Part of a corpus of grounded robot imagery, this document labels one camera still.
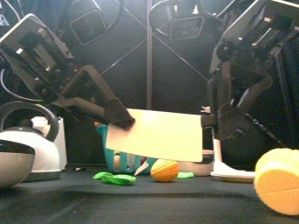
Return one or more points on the tan cutting board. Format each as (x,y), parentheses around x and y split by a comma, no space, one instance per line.
(163,135)

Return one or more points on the small orange toy piece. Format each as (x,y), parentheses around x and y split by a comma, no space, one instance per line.
(96,124)

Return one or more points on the teal plastic basket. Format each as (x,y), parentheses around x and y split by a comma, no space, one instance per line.
(126,164)

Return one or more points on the white stand with flat base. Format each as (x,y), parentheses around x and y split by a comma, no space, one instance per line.
(230,175)

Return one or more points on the white red toy piece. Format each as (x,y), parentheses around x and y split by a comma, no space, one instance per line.
(142,168)

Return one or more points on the green toy leaf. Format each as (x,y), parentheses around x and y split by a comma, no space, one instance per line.
(102,175)
(122,179)

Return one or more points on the small green toy piece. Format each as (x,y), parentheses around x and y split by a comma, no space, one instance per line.
(186,175)

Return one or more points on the yellow toy fruit half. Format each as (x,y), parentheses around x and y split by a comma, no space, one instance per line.
(278,180)

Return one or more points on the orange ribbed toy fruit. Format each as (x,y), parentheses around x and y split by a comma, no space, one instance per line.
(165,171)

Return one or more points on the silver bowl black rim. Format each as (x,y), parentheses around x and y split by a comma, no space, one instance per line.
(14,164)

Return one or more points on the grey vertical frame pole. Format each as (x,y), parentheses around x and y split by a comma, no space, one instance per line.
(148,58)

